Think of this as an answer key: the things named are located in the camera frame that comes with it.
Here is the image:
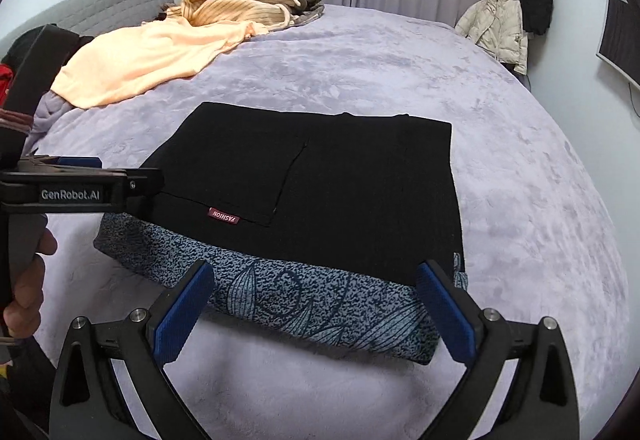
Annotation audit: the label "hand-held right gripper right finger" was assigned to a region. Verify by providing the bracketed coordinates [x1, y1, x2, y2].
[415, 260, 581, 440]

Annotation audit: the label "beige puffer jacket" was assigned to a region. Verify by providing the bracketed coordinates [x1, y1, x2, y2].
[454, 0, 530, 75]

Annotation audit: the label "grey leaf-print cloth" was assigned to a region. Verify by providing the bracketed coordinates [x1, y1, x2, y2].
[94, 212, 471, 366]

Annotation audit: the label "black pants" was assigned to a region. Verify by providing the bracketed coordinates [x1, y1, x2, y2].
[141, 101, 466, 288]

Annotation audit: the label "person's left forearm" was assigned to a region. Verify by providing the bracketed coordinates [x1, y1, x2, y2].
[0, 335, 61, 426]

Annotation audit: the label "grey garment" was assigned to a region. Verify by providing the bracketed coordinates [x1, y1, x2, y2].
[287, 0, 326, 28]

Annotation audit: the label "person's left hand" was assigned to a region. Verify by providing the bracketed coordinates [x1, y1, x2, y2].
[2, 227, 58, 338]

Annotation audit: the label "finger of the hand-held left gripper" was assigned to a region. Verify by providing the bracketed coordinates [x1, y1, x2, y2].
[17, 155, 103, 171]

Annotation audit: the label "dark clothes pile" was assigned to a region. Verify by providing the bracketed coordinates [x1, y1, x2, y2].
[2, 26, 96, 66]

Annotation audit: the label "beige striped sweater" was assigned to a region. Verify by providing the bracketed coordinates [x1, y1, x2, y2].
[167, 0, 306, 31]

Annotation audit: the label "peach blanket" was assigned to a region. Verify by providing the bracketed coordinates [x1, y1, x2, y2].
[51, 16, 266, 109]

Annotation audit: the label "dark wall screen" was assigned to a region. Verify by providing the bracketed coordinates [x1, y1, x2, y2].
[596, 0, 640, 88]

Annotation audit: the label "purple plush blanket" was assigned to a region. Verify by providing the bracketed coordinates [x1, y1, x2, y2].
[22, 4, 631, 440]

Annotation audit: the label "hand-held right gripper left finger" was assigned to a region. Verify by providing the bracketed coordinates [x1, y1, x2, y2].
[49, 260, 216, 440]

